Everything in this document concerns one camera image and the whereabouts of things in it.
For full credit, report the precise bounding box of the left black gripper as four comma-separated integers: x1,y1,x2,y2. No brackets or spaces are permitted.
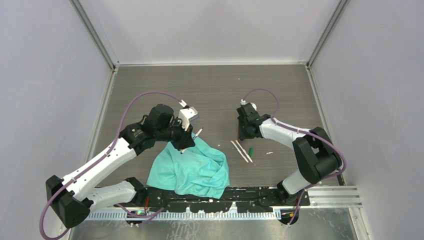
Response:
155,116,195,151

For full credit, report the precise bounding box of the black-tipped white pen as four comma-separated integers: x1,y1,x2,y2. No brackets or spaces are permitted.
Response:
180,127,204,154

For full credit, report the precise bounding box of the orange-tipped white pen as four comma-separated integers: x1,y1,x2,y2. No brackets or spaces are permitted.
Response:
230,140,249,163

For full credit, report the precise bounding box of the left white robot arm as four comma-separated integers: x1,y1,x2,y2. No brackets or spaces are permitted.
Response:
45,104,199,229

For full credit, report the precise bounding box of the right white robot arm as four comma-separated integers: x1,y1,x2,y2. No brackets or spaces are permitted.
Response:
236,99,343,206

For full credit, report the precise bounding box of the yellow-tipped white pen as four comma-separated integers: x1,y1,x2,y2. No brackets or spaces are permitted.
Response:
235,139,254,164

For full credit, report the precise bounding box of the teal cloth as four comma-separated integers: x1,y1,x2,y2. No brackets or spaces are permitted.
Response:
147,137,230,199

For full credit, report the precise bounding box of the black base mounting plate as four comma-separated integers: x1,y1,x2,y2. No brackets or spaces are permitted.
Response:
121,186,310,213

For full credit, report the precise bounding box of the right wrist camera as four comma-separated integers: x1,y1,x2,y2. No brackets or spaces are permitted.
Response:
240,99,257,112

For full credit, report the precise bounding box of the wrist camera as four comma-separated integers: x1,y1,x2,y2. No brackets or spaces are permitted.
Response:
178,107,199,131
240,99,257,112

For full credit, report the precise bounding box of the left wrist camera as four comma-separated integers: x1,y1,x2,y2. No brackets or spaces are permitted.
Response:
178,107,199,131

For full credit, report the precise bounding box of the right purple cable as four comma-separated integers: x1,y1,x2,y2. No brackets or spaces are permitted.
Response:
241,88,348,227

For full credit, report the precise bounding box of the purple cable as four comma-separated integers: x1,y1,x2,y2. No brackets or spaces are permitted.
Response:
241,88,348,227
39,91,186,240

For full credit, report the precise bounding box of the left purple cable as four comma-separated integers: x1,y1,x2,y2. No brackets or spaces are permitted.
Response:
39,91,186,240

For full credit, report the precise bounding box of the slotted aluminium rail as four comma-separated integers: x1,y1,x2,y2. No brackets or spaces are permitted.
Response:
86,209,281,221

